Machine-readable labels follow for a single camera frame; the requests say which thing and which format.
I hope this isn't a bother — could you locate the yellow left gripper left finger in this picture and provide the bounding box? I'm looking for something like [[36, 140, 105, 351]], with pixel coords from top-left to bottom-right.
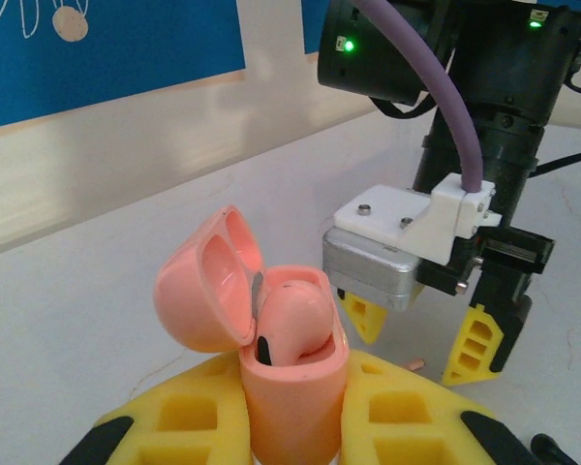
[[57, 349, 254, 465]]

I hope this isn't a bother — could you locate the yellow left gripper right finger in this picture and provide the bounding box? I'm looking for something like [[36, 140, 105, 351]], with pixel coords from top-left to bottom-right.
[[339, 348, 548, 465]]

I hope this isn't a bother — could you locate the pink earbud charging case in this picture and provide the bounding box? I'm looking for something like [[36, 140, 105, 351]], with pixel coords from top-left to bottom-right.
[[153, 204, 353, 465]]

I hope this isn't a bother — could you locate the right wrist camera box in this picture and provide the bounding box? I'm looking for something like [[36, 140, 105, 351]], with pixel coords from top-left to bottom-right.
[[321, 172, 504, 312]]

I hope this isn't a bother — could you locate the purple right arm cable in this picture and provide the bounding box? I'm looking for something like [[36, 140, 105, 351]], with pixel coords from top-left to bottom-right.
[[351, 0, 485, 195]]

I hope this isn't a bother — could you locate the thin black wire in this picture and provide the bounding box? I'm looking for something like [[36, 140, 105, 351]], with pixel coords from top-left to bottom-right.
[[531, 144, 581, 178]]

